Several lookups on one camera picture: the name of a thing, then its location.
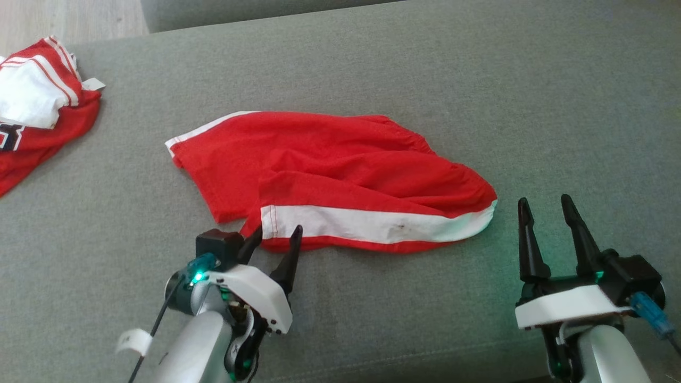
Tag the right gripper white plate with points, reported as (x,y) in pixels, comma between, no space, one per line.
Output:
(569,306)

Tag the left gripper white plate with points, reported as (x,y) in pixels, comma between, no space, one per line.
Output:
(255,298)

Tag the red shorts with white stripe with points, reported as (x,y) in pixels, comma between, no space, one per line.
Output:
(330,170)

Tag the red basketball jersey number 23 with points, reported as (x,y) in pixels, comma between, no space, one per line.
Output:
(42,143)

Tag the grey fabric sofa seat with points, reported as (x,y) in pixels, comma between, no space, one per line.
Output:
(425,64)

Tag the grey sofa back cushion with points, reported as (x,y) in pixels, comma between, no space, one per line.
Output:
(213,13)

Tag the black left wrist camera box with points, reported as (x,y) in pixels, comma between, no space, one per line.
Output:
(218,247)

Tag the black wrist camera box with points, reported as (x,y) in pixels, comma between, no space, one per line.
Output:
(633,276)
(218,247)

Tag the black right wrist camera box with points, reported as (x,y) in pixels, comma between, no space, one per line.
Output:
(633,276)

